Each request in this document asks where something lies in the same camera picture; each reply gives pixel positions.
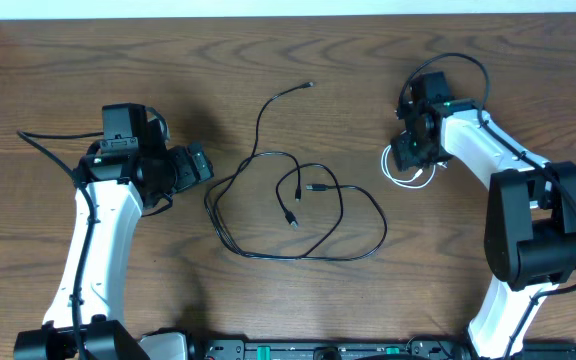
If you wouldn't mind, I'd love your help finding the black mounting rail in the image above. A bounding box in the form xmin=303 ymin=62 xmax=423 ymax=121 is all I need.
xmin=137 ymin=327 xmax=576 ymax=360

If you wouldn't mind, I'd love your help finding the white USB cable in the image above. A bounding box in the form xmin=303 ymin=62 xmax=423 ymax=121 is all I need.
xmin=380 ymin=143 xmax=449 ymax=190

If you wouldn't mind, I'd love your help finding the black micro USB cable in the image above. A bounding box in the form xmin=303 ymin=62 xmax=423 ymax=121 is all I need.
xmin=207 ymin=81 xmax=347 ymax=261

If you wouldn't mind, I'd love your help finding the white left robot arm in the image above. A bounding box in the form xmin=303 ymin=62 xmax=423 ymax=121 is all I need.
xmin=13 ymin=103 xmax=214 ymax=359

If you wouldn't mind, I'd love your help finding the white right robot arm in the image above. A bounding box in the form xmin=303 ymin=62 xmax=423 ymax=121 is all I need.
xmin=390 ymin=72 xmax=576 ymax=359

